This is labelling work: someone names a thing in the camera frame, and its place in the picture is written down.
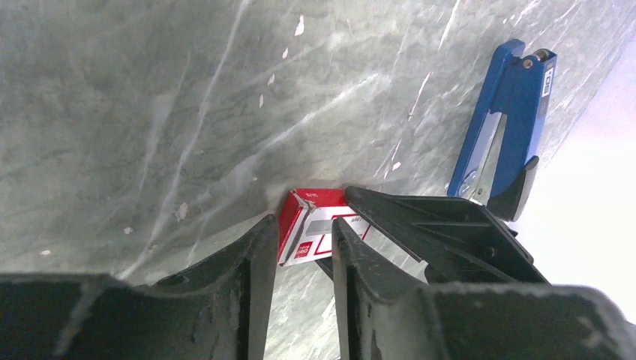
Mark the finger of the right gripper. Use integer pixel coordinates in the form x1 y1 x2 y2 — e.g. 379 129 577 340
487 155 539 222
344 186 548 284

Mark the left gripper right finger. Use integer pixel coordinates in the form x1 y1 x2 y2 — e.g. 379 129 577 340
332 219 635 359

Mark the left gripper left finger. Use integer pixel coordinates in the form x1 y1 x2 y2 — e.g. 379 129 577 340
1 215 278 359

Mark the red white staple box sleeve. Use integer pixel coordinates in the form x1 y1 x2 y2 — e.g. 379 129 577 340
277 188 371 266

